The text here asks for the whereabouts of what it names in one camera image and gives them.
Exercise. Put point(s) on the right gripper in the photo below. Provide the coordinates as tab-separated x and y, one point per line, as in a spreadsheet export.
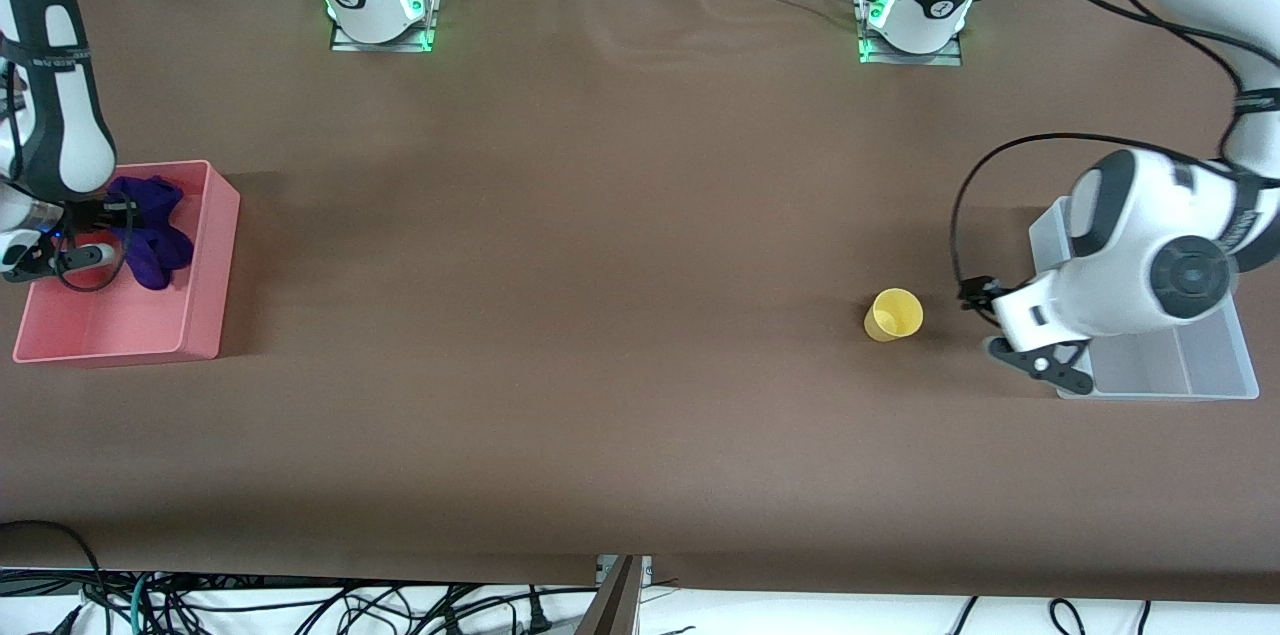
92	213

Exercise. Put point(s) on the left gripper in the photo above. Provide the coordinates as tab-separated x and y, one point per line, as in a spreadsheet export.
977	294

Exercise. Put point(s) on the purple microfibre cloth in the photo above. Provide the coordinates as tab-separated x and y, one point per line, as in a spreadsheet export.
150	255

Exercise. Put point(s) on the yellow plastic cup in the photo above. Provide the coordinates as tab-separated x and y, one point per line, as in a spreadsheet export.
895	317

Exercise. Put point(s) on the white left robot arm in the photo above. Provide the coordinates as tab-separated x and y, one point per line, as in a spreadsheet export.
1130	245

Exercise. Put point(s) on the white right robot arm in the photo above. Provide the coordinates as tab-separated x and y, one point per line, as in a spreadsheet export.
85	135

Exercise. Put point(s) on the pink plastic bin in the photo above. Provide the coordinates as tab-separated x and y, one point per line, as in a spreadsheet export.
130	325

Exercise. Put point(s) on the clear plastic bin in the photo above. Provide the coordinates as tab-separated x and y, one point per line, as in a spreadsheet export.
1200	365

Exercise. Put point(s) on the brown table cover sheet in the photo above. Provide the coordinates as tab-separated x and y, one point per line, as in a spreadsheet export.
640	215

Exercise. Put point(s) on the metal bracket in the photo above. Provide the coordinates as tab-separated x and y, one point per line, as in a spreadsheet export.
604	570

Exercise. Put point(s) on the brown table post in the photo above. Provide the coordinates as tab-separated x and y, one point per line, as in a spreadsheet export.
612	610

